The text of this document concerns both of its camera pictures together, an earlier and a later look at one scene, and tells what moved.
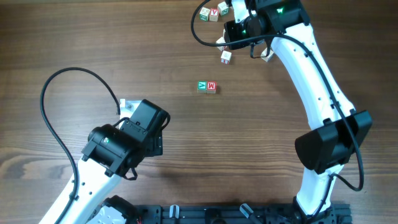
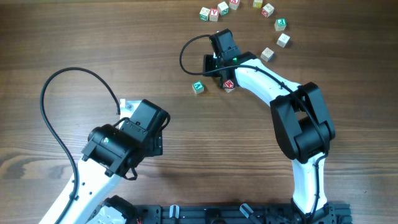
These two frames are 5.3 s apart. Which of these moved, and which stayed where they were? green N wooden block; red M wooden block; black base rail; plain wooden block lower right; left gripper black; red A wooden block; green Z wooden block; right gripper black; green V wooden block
Moved: green V wooden block; right gripper black; red M wooden block
Stayed: green Z wooden block; green N wooden block; left gripper black; black base rail; plain wooden block lower right; red A wooden block
